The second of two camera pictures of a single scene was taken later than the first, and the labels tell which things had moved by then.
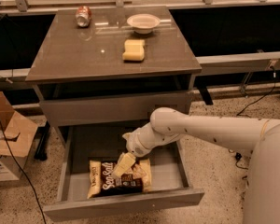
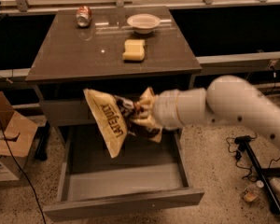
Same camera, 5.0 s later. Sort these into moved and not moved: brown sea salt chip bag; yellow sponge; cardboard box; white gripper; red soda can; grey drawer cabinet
Moved: brown sea salt chip bag; white gripper
Not moved: cardboard box; grey drawer cabinet; red soda can; yellow sponge
